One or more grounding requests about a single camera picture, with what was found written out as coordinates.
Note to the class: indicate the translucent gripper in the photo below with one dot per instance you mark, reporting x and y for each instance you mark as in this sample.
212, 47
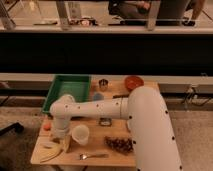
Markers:
66, 143

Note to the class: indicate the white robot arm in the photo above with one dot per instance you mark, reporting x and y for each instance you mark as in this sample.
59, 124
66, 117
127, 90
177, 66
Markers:
154, 141

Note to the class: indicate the green plastic tray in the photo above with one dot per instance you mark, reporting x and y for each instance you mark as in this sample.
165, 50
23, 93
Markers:
76, 85

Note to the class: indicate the white paper cup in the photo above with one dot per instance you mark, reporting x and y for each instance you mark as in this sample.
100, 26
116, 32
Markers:
80, 134

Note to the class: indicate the wooden table board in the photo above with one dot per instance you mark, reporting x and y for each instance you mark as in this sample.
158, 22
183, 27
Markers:
96, 145

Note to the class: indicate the metal fork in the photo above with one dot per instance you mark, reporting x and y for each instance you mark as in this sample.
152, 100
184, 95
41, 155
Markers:
85, 156

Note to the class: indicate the orange carrot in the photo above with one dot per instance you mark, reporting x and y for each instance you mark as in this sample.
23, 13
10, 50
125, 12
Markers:
47, 126

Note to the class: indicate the blue plastic cup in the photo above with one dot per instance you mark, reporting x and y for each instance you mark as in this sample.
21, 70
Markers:
97, 97

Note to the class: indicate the bunch of dark grapes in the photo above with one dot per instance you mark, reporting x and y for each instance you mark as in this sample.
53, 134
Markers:
121, 145

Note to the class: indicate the small metal cup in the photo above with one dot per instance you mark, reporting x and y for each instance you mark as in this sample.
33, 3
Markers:
103, 84

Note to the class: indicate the red bowl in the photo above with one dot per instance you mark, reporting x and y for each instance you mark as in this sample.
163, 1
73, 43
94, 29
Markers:
132, 82

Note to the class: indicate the person seated in background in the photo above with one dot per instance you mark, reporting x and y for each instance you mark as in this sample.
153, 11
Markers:
166, 12

